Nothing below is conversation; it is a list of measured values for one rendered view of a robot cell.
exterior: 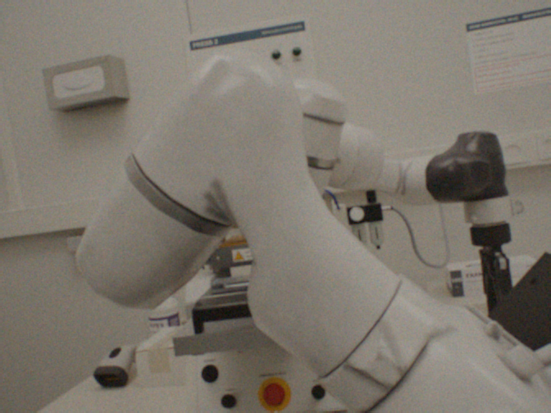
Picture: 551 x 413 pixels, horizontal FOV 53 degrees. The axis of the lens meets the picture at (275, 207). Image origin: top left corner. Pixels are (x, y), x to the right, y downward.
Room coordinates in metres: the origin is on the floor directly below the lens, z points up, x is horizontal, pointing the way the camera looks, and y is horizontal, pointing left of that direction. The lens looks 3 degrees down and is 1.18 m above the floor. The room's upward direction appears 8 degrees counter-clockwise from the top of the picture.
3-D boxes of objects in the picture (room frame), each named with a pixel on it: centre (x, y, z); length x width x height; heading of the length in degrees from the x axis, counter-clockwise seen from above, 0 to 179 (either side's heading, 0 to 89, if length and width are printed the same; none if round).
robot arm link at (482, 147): (1.06, -0.37, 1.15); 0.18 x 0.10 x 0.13; 119
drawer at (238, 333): (0.96, 0.06, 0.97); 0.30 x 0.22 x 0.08; 174
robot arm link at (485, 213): (1.10, -0.43, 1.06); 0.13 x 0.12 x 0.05; 82
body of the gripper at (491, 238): (1.09, -0.41, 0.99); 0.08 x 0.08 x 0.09
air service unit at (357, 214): (1.36, -0.21, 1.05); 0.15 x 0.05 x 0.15; 84
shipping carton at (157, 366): (1.34, 0.29, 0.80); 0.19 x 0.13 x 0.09; 166
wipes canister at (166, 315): (1.51, 0.35, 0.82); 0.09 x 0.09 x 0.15
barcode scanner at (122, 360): (1.37, 0.42, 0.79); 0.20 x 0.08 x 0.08; 166
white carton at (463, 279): (1.52, -0.56, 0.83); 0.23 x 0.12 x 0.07; 80
